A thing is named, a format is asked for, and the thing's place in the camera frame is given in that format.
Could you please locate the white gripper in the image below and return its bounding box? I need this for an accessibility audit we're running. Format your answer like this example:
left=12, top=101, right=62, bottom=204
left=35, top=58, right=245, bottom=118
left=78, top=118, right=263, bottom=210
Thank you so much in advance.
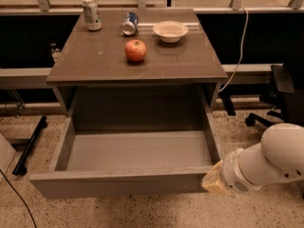
left=201, top=148, right=261, bottom=196

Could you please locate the grey top drawer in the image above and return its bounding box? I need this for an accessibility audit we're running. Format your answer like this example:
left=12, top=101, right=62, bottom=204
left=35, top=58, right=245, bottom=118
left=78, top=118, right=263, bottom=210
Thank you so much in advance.
left=29, top=113, right=222, bottom=199

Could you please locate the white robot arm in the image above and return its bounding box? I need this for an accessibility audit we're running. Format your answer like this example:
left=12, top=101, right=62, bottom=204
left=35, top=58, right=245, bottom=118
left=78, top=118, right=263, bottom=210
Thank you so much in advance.
left=201, top=123, right=304, bottom=195

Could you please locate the grey drawer cabinet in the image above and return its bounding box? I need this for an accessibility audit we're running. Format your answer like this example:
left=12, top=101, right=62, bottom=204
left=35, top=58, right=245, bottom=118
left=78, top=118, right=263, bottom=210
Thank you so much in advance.
left=47, top=9, right=226, bottom=132

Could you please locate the black office chair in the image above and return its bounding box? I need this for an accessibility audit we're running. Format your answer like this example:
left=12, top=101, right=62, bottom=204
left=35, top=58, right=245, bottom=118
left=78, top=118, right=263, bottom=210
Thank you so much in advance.
left=259, top=32, right=304, bottom=125

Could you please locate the red apple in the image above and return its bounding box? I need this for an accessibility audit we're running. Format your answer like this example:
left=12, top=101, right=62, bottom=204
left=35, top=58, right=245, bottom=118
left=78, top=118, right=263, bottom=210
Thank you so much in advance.
left=124, top=40, right=147, bottom=62

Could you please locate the white bowl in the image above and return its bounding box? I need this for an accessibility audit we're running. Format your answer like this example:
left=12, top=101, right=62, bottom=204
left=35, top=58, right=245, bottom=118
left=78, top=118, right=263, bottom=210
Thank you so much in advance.
left=153, top=21, right=188, bottom=43

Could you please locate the blue soda can lying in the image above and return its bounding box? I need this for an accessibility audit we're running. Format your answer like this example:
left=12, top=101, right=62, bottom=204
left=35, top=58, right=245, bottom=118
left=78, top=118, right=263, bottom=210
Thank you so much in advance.
left=121, top=11, right=139, bottom=36

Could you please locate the black bar on floor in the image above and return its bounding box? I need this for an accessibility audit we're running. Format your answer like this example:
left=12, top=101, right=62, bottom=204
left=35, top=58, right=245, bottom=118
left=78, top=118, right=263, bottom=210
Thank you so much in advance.
left=12, top=116, right=48, bottom=176

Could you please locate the white hanging cable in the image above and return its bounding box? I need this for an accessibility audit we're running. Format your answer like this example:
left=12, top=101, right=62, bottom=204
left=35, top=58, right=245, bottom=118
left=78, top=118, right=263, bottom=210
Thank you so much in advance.
left=218, top=7, right=250, bottom=93

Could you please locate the black floor cable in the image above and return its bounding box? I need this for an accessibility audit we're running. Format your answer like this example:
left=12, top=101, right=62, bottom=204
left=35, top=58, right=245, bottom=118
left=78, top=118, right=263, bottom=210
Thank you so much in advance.
left=0, top=169, right=38, bottom=228

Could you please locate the metal window rail frame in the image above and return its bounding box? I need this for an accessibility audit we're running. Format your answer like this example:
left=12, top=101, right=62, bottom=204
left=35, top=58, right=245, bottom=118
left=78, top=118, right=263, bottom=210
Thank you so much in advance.
left=0, top=0, right=304, bottom=90

